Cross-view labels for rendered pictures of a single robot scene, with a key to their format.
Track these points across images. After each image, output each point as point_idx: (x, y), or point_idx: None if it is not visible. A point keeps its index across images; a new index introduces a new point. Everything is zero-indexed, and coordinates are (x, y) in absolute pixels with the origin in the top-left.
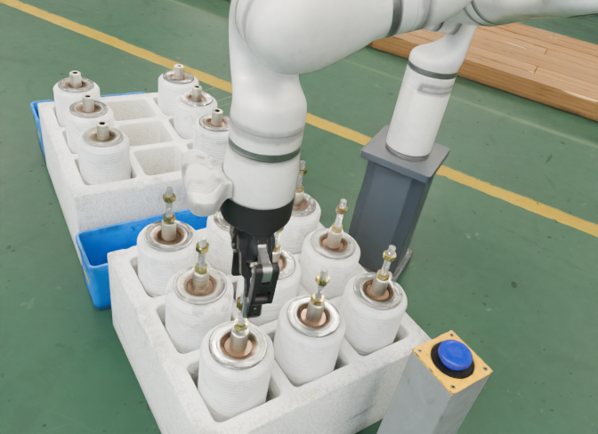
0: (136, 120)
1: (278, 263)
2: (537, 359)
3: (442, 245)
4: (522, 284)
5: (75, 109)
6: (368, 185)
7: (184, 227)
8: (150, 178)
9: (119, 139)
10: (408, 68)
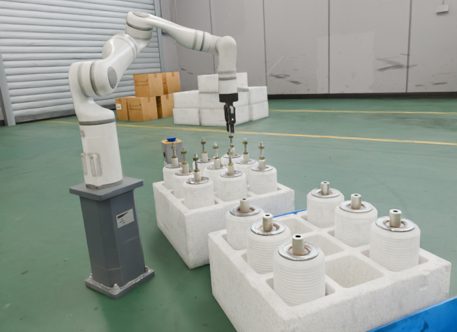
0: (332, 256)
1: (224, 105)
2: (68, 241)
3: (45, 294)
4: (16, 273)
5: (364, 203)
6: (136, 205)
7: (256, 169)
8: (290, 216)
9: (312, 192)
10: (114, 123)
